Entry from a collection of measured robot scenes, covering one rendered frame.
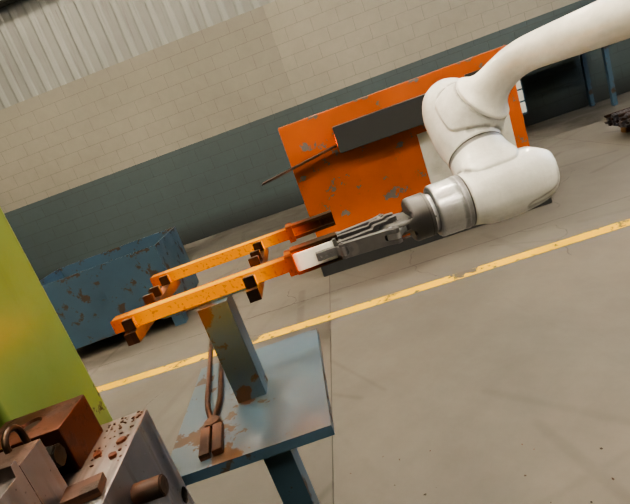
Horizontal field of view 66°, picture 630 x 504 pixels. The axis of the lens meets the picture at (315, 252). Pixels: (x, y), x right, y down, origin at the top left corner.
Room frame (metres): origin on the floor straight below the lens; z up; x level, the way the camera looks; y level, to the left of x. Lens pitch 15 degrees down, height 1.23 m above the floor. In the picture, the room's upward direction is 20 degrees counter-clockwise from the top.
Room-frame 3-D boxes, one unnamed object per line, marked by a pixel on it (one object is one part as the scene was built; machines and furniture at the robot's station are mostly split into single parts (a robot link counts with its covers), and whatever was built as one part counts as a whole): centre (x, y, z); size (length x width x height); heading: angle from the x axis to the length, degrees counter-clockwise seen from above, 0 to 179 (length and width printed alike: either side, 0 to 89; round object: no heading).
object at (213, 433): (1.03, 0.31, 0.77); 0.60 x 0.04 x 0.01; 6
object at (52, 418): (0.61, 0.44, 0.95); 0.12 x 0.09 x 0.07; 89
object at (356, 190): (4.19, -0.90, 0.63); 2.10 x 1.12 x 1.25; 83
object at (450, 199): (0.78, -0.23, 1.02); 0.09 x 0.06 x 0.09; 179
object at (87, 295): (4.37, 1.80, 0.36); 1.21 x 0.81 x 0.72; 89
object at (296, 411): (0.91, 0.22, 0.75); 0.40 x 0.30 x 0.02; 178
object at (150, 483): (0.54, 0.30, 0.87); 0.04 x 0.03 x 0.03; 89
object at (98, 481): (0.51, 0.35, 0.92); 0.04 x 0.03 x 0.01; 97
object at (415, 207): (0.78, -0.16, 1.02); 0.09 x 0.08 x 0.07; 89
